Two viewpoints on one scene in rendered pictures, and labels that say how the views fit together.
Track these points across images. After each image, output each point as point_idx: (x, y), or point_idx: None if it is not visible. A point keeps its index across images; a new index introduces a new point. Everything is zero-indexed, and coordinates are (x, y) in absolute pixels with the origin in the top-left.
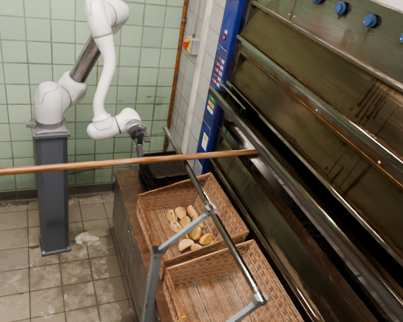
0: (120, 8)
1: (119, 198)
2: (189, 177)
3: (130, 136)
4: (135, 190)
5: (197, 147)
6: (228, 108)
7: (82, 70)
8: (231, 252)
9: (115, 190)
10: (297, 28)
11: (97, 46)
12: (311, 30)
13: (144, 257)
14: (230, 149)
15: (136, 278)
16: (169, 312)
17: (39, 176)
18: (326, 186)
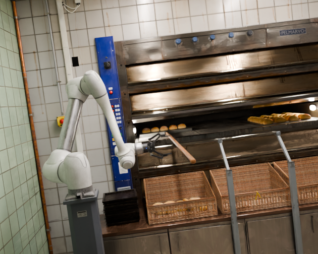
0: None
1: (114, 245)
2: (190, 143)
3: (142, 152)
4: (121, 227)
5: (115, 179)
6: (161, 112)
7: (73, 139)
8: (251, 135)
9: None
10: (173, 57)
11: (80, 114)
12: (181, 55)
13: (196, 220)
14: (149, 152)
15: (192, 253)
16: (242, 212)
17: (98, 245)
18: (238, 99)
